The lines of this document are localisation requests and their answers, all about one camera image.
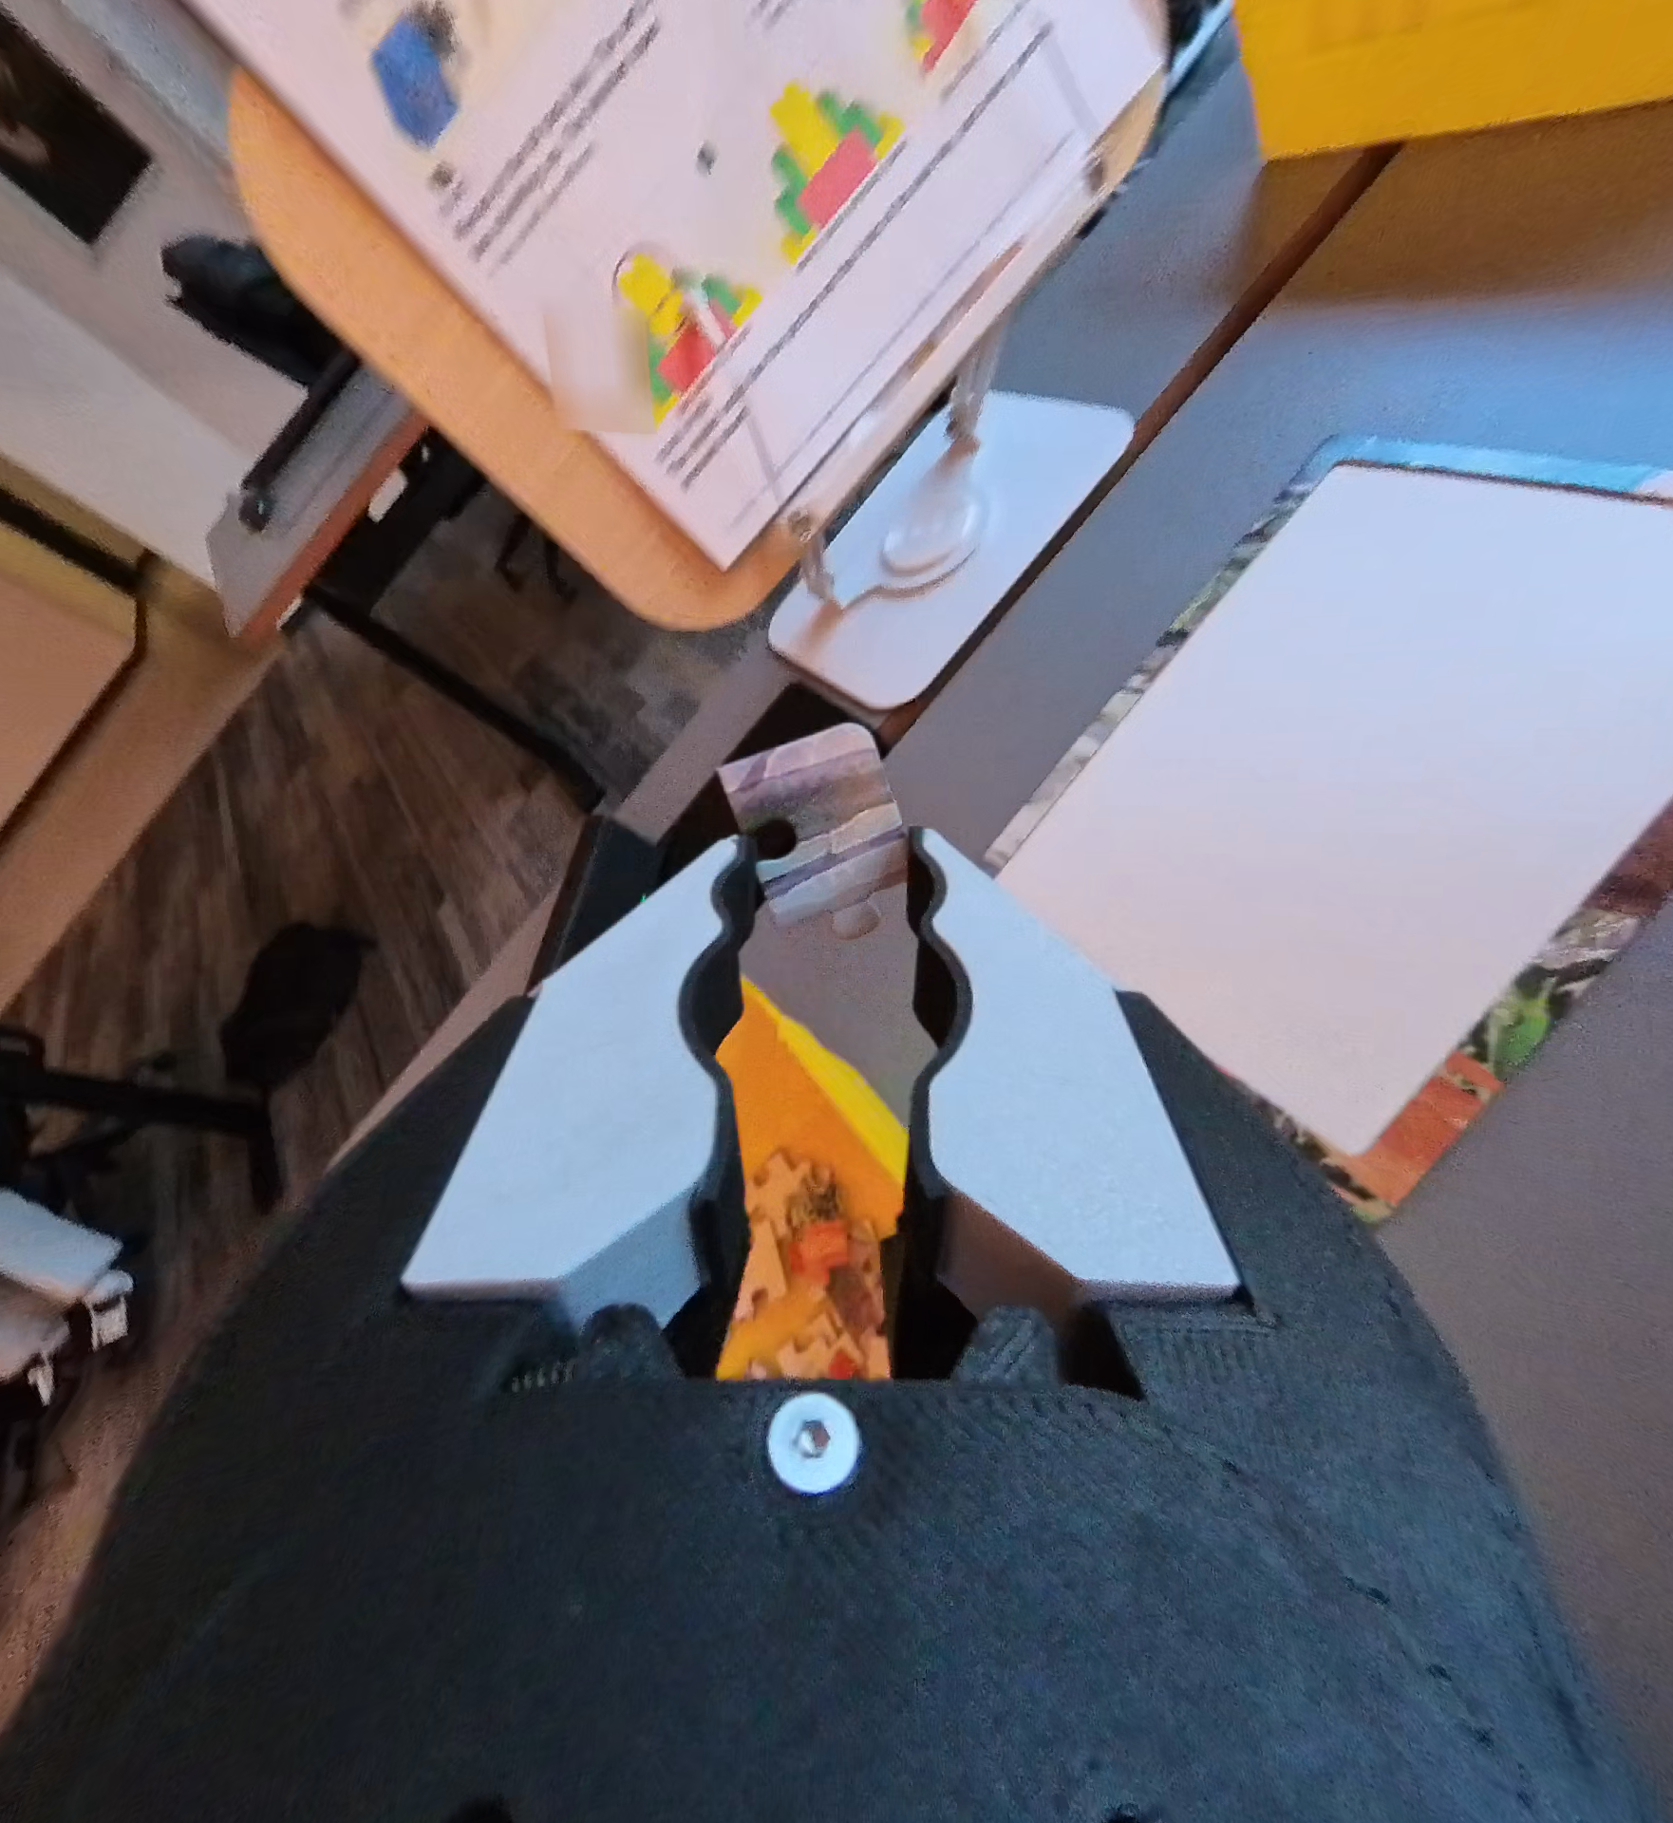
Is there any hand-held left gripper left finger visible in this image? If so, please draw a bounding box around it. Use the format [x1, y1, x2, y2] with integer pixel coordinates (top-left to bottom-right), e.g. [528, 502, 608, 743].
[401, 833, 761, 1380]

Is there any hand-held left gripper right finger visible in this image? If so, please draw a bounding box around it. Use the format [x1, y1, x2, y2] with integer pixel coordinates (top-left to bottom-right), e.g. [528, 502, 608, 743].
[897, 825, 1244, 1382]

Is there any yellow bin with puzzle pieces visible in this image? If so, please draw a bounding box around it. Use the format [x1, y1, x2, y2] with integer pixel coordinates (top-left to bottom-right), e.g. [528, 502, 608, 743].
[715, 980, 912, 1382]

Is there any pile of puzzle pieces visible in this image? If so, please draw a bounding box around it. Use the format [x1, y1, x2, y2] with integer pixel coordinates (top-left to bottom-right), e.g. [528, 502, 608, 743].
[736, 1145, 901, 1382]

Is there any lavender stone-pattern puzzle piece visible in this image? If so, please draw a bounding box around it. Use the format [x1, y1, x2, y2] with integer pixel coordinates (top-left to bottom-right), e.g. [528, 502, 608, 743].
[715, 724, 912, 938]

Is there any puzzle frame board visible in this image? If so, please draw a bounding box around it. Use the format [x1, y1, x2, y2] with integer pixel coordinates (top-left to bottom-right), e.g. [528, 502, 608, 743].
[985, 434, 1673, 1227]

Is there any grey desk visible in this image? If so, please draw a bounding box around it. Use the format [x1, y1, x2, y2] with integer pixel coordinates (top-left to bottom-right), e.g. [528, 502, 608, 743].
[608, 57, 1400, 856]
[551, 134, 1673, 1823]

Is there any beige cabinet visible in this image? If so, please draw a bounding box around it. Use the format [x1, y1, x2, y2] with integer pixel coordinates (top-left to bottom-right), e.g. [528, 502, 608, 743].
[0, 86, 283, 984]

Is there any printed instruction sheet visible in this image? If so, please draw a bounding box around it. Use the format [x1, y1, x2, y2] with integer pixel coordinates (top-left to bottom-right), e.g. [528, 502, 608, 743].
[187, 0, 1173, 570]

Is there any empty yellow bin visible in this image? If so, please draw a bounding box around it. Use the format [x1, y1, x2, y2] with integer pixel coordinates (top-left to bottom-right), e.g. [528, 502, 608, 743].
[1234, 0, 1673, 159]

